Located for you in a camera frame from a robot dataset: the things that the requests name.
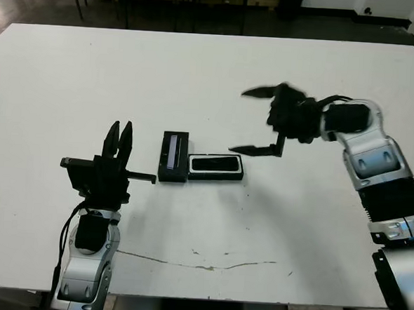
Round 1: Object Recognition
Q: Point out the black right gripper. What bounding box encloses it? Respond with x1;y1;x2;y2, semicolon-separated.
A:
227;79;328;161

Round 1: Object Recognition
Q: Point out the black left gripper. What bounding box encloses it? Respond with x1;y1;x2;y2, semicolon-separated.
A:
57;116;161;215

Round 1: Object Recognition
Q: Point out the black box lid with window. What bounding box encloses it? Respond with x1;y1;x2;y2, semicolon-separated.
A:
157;130;191;184

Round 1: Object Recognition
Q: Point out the black slim camera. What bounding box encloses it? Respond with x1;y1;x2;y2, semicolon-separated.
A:
192;155;240;174

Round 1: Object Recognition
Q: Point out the black box base white lining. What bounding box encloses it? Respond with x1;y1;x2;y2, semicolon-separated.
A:
186;151;246;183

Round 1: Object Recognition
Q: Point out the black waste bin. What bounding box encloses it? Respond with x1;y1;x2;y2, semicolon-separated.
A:
277;0;307;22

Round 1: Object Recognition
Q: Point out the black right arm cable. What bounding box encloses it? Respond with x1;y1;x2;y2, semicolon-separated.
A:
316;93;354;112

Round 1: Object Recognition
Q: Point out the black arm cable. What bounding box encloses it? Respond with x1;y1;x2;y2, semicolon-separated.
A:
51;201;87;294
316;93;354;112

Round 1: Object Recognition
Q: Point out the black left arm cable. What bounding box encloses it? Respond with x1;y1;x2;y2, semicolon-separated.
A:
51;201;87;294

